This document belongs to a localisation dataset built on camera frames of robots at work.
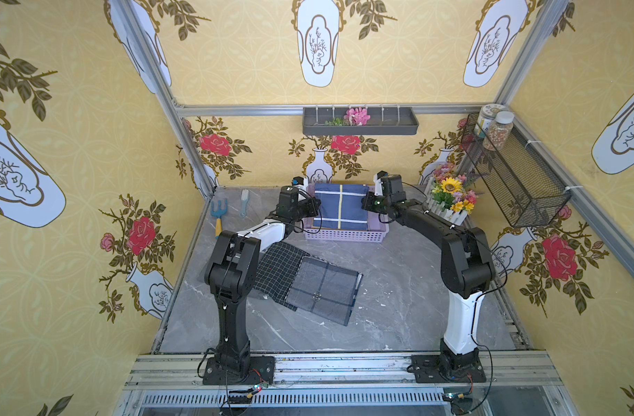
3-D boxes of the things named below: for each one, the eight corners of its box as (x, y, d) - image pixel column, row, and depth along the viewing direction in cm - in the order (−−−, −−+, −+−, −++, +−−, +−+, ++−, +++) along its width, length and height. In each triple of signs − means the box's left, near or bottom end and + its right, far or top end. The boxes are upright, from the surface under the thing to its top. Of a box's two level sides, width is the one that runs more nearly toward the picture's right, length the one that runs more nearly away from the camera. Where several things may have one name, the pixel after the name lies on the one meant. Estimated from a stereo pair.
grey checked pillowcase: (281, 302, 89) (281, 299, 87) (304, 256, 100) (303, 253, 99) (348, 328, 84) (348, 326, 82) (363, 276, 95) (364, 273, 93)
